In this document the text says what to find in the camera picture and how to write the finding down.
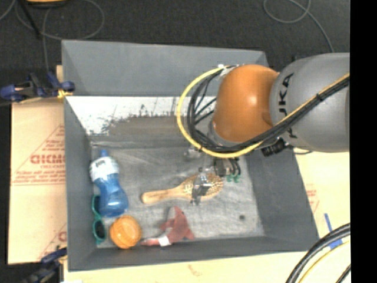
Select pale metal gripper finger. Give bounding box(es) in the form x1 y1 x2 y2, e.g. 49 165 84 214
183 147 204 162
190 174 211 206

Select wooden hairbrush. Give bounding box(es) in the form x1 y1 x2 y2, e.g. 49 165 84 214
141 172 224 206

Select red-brown toy animal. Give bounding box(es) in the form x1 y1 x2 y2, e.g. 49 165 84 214
140 206 196 248

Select orange ball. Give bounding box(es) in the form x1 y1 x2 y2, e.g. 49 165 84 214
109 215 143 250

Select grey metal bin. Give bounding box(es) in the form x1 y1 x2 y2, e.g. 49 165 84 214
61 40 320 271

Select blue plastic bottle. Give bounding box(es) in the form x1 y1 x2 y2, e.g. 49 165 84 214
89 149 130 218

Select green sunglasses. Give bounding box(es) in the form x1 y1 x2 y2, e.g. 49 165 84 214
91 194 107 245

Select brown cardboard board, red print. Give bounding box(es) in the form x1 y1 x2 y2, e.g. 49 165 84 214
7 98 67 265

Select black cylinder on white bracket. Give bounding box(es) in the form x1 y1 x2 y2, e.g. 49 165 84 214
261 138 313 158

